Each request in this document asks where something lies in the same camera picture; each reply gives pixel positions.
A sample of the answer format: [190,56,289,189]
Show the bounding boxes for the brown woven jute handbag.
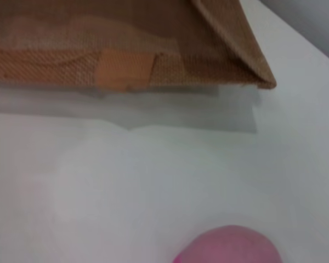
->
[0,0,277,93]

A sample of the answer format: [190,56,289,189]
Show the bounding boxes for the pink peach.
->
[172,225,285,263]

